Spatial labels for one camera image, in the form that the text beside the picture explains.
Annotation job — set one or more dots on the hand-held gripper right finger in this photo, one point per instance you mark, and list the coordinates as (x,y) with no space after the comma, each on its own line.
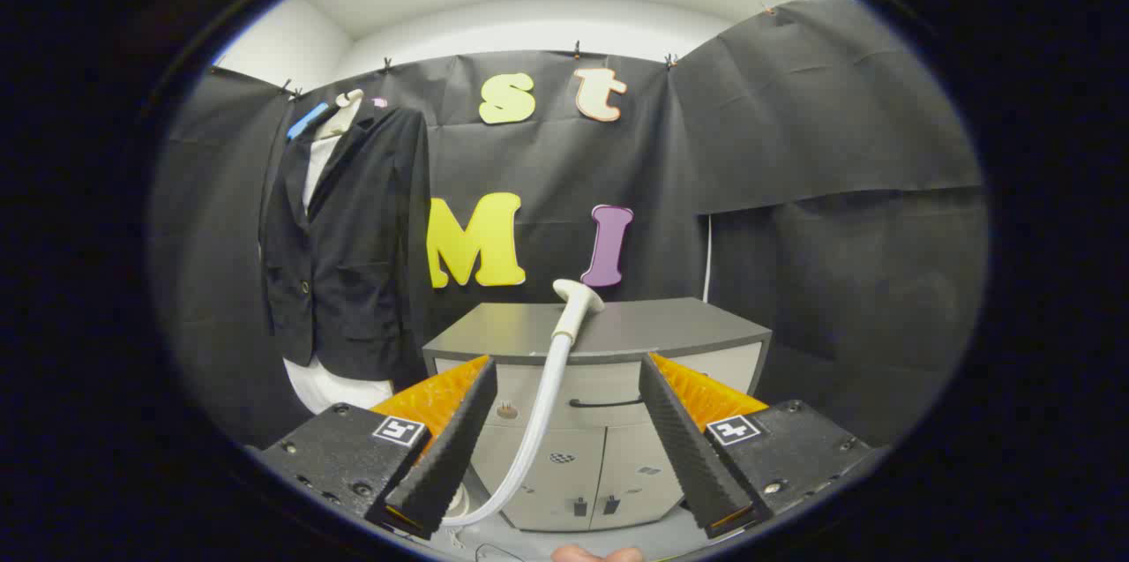
(692,456)

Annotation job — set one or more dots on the grey cabinet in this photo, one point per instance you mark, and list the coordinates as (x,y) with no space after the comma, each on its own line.
(670,328)

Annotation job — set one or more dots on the black backdrop cloth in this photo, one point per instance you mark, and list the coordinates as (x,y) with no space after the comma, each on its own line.
(794,147)

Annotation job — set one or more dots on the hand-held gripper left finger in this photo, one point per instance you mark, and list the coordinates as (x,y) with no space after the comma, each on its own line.
(450,456)

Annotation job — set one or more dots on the black suit jacket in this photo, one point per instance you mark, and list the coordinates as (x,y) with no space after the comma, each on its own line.
(353,262)

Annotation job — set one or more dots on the white clothes hanger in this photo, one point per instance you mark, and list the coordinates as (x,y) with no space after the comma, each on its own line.
(342,112)

